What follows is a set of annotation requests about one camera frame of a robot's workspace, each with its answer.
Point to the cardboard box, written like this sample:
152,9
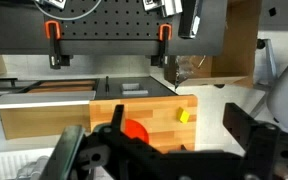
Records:
235,63

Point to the orange black clamp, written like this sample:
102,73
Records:
164,36
53,34

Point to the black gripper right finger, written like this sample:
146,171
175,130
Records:
256,138

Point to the red round plate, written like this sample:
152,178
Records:
134,129

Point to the wooden play kitchen counter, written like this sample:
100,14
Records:
158,115

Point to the yellow toy block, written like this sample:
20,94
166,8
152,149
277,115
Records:
183,115

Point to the white toy sink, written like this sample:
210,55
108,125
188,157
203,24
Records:
31,125

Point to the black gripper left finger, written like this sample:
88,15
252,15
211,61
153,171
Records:
62,158

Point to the toy stove top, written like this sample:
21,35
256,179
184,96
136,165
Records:
130,87

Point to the right orange black clamp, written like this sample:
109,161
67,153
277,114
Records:
164,36

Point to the black perforated board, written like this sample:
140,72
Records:
115,27

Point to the grey office chair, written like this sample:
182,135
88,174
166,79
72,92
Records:
277,96

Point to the left orange black clamp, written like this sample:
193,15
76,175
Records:
53,34

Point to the grey toy faucet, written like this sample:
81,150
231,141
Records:
32,170

